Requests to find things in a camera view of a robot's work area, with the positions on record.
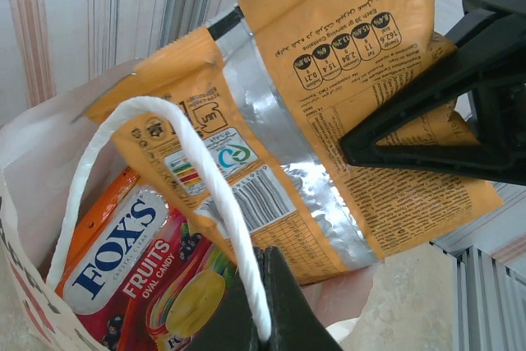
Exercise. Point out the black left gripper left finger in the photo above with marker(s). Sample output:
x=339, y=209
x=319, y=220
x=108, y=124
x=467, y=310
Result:
x=226, y=318

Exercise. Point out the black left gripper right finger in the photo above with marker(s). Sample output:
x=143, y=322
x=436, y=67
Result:
x=292, y=310

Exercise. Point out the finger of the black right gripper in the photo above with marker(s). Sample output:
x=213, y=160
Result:
x=493, y=121

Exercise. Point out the red Fox's fruits candy bag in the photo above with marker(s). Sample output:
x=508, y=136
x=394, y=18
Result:
x=135, y=269

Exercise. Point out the large orange snack bag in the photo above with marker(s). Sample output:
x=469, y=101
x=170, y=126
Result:
x=287, y=79

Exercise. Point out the red white paper bag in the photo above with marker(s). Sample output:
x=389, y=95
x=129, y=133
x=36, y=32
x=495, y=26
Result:
x=41, y=153

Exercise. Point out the aluminium rail frame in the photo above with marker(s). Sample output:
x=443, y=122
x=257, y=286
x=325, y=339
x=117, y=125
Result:
x=485, y=285

